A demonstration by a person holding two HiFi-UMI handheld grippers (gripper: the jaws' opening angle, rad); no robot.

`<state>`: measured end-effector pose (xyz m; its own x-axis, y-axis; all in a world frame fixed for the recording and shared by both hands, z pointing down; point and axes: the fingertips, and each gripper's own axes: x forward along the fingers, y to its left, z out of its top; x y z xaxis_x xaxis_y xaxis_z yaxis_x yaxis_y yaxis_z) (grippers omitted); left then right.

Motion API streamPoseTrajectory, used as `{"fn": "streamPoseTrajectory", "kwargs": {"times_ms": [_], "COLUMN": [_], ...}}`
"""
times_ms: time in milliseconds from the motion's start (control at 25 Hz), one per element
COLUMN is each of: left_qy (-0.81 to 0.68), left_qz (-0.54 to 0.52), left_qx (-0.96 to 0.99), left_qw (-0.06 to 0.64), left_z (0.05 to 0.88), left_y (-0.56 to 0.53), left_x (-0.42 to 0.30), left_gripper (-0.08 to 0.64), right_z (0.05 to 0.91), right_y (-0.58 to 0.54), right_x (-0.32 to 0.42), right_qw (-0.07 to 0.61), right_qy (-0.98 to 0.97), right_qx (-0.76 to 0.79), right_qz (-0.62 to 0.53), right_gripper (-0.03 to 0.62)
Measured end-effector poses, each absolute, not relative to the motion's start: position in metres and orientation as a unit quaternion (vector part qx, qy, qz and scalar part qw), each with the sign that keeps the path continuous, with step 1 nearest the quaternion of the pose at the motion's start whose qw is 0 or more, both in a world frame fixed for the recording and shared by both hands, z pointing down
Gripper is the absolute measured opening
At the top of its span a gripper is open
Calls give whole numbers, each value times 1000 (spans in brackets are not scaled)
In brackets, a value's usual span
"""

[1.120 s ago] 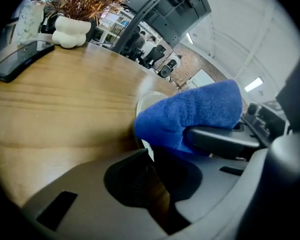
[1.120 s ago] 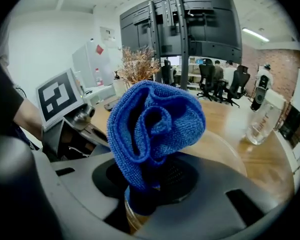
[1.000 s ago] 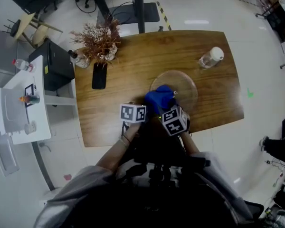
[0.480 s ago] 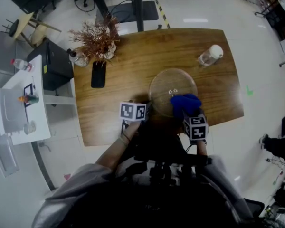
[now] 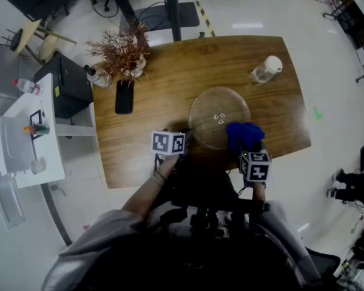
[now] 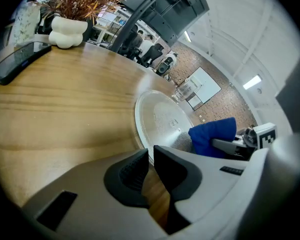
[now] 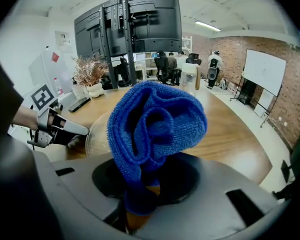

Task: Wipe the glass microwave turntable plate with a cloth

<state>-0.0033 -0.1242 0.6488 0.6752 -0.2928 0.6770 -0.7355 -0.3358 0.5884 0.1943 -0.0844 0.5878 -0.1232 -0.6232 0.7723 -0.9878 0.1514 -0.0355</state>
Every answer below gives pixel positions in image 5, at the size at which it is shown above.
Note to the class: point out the orange and green small bottle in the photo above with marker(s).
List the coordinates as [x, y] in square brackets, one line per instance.
[38, 129]

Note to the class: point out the person's right forearm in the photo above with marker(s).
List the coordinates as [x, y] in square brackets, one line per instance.
[259, 192]

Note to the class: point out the black router with antennas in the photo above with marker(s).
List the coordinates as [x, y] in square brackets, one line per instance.
[15, 39]

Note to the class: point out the person's left forearm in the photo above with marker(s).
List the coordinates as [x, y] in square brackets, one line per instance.
[145, 192]

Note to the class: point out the black framed white card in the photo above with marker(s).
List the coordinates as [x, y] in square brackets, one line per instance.
[35, 117]

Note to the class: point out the black mesh office chair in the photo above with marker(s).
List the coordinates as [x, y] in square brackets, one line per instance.
[324, 262]

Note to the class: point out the dried plant in white vase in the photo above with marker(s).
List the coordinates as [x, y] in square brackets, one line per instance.
[121, 53]

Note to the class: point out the black chest camera rig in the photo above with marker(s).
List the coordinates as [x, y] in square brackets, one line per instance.
[206, 192]

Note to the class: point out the black smartphone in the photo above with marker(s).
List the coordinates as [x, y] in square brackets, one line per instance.
[124, 97]

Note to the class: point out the black box appliance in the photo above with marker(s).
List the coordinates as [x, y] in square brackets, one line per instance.
[69, 83]

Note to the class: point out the clear soap dispenser black pump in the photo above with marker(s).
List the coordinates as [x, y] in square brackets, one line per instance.
[100, 77]

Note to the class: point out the black display stand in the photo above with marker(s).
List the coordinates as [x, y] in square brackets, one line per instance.
[173, 11]

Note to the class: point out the clear glass round plate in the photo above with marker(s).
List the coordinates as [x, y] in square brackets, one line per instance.
[212, 102]

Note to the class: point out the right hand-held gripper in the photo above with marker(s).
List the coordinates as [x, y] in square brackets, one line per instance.
[256, 168]

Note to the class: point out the clear glass cup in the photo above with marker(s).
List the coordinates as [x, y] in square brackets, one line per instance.
[38, 166]

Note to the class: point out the white side table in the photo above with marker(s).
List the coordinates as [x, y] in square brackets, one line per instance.
[51, 162]

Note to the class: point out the plastic water bottle red cap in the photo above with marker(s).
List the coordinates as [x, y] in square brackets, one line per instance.
[27, 86]

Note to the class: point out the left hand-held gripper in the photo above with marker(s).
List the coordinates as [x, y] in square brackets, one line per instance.
[167, 142]

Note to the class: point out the person's grey shirt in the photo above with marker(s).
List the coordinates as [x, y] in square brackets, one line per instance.
[94, 244]

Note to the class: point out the blue cloth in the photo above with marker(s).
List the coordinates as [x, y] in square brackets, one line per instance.
[245, 133]

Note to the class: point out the glass jar with white lid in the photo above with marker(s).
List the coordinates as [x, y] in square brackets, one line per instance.
[264, 73]

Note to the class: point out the green floor tape mark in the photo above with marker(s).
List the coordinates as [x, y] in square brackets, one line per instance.
[318, 114]

